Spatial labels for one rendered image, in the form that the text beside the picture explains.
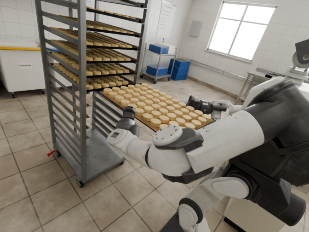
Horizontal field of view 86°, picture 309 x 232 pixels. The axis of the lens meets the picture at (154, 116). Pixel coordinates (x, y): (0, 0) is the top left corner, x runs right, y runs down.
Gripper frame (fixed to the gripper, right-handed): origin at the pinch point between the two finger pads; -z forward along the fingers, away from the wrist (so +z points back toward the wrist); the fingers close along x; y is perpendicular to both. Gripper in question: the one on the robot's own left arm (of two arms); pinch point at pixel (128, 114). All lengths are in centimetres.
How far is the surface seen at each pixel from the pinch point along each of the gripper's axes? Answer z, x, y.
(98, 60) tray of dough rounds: -38.5, 14.1, 25.1
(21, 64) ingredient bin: -180, -47, 167
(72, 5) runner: -37, 41, 39
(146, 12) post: -58, 47, 0
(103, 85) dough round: -42.1, -3.7, 22.1
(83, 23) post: -26, 34, 30
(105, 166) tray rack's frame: -44, -85, 17
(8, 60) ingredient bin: -171, -41, 177
